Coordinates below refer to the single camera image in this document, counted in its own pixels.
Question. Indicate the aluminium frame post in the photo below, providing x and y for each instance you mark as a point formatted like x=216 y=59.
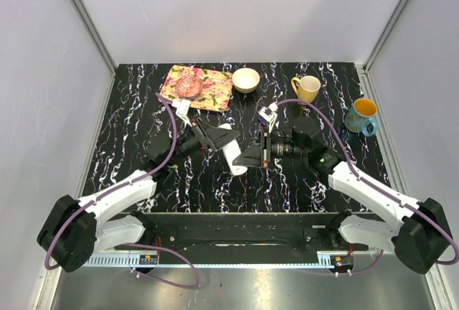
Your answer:
x=392 y=21
x=94 y=35

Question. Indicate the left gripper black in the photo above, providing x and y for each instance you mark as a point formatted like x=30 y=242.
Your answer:
x=217 y=137

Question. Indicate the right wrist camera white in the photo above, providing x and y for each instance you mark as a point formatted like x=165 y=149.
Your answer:
x=268 y=116

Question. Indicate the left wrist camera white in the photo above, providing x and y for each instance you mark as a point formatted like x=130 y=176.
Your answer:
x=182 y=107

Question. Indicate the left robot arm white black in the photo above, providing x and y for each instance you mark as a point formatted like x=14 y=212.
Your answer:
x=77 y=228

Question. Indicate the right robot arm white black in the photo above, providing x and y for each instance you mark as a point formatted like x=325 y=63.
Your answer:
x=416 y=232

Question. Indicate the floral rectangular tray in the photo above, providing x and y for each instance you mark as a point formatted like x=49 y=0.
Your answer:
x=206 y=89

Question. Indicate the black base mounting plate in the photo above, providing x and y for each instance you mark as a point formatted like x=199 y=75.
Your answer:
x=218 y=239

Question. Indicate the right aluminium frame post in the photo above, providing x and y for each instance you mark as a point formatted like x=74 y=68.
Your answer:
x=392 y=21

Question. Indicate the white remote control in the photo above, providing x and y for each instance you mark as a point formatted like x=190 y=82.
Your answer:
x=231 y=151

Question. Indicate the blue mug yellow inside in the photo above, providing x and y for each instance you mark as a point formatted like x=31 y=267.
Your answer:
x=361 y=117

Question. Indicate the cream ceramic bowl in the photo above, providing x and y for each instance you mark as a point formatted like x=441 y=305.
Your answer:
x=245 y=80

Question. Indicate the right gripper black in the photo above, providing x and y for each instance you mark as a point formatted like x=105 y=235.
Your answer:
x=252 y=157

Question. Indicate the left aluminium frame post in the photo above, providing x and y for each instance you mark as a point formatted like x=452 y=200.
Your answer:
x=94 y=35

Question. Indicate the red patterned bowl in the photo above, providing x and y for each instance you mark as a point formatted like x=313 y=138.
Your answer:
x=189 y=87

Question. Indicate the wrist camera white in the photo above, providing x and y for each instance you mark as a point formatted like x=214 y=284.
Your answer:
x=268 y=116
x=182 y=107

